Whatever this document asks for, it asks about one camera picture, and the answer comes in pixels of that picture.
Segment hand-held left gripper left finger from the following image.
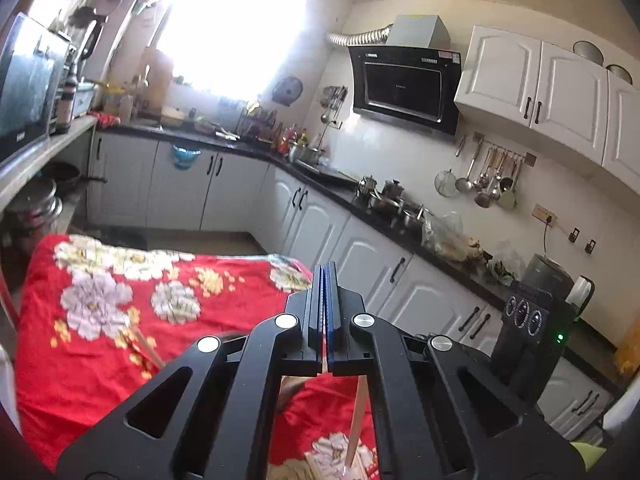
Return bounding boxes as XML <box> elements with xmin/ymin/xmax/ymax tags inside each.
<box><xmin>55</xmin><ymin>262</ymin><xmax>328</xmax><ymax>480</ymax></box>

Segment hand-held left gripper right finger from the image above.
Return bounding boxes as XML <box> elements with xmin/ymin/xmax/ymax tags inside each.
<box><xmin>326</xmin><ymin>261</ymin><xmax>586</xmax><ymax>480</ymax></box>

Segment row of hanging kitchen utensils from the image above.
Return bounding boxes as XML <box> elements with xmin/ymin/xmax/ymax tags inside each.
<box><xmin>434</xmin><ymin>132</ymin><xmax>538</xmax><ymax>211</ymax></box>

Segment white lower kitchen cabinets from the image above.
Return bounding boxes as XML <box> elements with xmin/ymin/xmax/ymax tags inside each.
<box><xmin>87</xmin><ymin>130</ymin><xmax>616</xmax><ymax>441</ymax></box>

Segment white kitchen cabinets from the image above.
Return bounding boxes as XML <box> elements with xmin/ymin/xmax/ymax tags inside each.
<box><xmin>454</xmin><ymin>25</ymin><xmax>640</xmax><ymax>181</ymax></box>
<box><xmin>87</xmin><ymin>130</ymin><xmax>616</xmax><ymax>441</ymax></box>

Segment black kitchen countertop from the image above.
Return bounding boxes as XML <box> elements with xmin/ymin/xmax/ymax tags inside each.
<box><xmin>95</xmin><ymin>122</ymin><xmax>640</xmax><ymax>396</ymax></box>

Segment steel pan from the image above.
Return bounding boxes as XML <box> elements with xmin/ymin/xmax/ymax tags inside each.
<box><xmin>400</xmin><ymin>205</ymin><xmax>432</xmax><ymax>231</ymax></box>

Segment clear plastic bag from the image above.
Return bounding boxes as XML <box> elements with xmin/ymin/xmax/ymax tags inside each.
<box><xmin>422</xmin><ymin>212</ymin><xmax>483</xmax><ymax>261</ymax></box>

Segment large steel stockpot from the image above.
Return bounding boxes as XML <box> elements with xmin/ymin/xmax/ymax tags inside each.
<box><xmin>289</xmin><ymin>141</ymin><xmax>326</xmax><ymax>166</ymax></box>

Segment bag of vegetables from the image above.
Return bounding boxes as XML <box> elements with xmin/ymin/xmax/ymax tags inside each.
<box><xmin>487</xmin><ymin>240</ymin><xmax>526</xmax><ymax>286</ymax></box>

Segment cluster of condiment bottles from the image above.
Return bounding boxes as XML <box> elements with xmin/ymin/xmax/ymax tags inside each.
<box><xmin>275</xmin><ymin>122</ymin><xmax>311</xmax><ymax>156</ymax></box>

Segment black appliance with dials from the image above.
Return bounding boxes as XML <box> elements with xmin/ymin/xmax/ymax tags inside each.
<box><xmin>490</xmin><ymin>280</ymin><xmax>578</xmax><ymax>401</ymax></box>

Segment black dish rack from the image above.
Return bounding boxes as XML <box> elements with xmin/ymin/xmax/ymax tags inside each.
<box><xmin>240</xmin><ymin>105</ymin><xmax>278</xmax><ymax>138</ymax></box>

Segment blue plastic bowl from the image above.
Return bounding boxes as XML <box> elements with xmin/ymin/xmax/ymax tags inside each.
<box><xmin>170</xmin><ymin>144</ymin><xmax>202</xmax><ymax>168</ymax></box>

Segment grey cooker pot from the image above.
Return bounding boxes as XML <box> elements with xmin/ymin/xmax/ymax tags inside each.
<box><xmin>522</xmin><ymin>254</ymin><xmax>575</xmax><ymax>301</ymax></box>

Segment small hanging utensil rack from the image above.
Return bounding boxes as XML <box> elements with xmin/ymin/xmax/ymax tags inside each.
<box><xmin>320</xmin><ymin>85</ymin><xmax>349</xmax><ymax>126</ymax></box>

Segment red floral tablecloth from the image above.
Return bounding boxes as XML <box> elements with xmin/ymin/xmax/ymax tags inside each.
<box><xmin>15</xmin><ymin>234</ymin><xmax>381</xmax><ymax>480</ymax></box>

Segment white electric kettle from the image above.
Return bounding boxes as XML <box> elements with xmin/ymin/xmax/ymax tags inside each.
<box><xmin>565</xmin><ymin>275</ymin><xmax>596</xmax><ymax>321</ymax></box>

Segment black range hood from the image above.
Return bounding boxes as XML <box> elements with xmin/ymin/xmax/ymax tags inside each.
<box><xmin>347</xmin><ymin>14</ymin><xmax>463</xmax><ymax>136</ymax></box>

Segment stack of steel pans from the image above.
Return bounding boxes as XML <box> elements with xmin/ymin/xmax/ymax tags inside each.
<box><xmin>10</xmin><ymin>177</ymin><xmax>63</xmax><ymax>241</ymax></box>

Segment kitchen window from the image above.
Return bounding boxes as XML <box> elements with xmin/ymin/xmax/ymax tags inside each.
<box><xmin>150</xmin><ymin>0</ymin><xmax>321</xmax><ymax>101</ymax></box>

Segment white upper kitchen cabinets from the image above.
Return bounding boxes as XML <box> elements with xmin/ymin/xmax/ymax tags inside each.
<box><xmin>454</xmin><ymin>25</ymin><xmax>640</xmax><ymax>181</ymax></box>

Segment stainless steel table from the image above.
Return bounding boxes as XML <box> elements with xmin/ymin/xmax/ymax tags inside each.
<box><xmin>0</xmin><ymin>115</ymin><xmax>98</xmax><ymax>211</ymax></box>

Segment dark sauce bottle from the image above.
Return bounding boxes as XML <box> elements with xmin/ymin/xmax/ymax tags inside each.
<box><xmin>55</xmin><ymin>67</ymin><xmax>78</xmax><ymax>133</ymax></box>

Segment large countertop oven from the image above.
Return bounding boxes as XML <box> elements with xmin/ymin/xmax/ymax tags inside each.
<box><xmin>0</xmin><ymin>12</ymin><xmax>71</xmax><ymax>161</ymax></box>

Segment round wall fan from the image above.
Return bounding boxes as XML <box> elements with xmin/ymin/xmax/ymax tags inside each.
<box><xmin>272</xmin><ymin>76</ymin><xmax>304</xmax><ymax>107</ymax></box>

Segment flexible aluminium duct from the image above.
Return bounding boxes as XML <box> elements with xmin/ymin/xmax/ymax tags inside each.
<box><xmin>327</xmin><ymin>25</ymin><xmax>393</xmax><ymax>48</ymax></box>

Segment black pan with handle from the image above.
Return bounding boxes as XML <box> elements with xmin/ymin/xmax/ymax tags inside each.
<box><xmin>42</xmin><ymin>160</ymin><xmax>108</xmax><ymax>191</ymax></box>

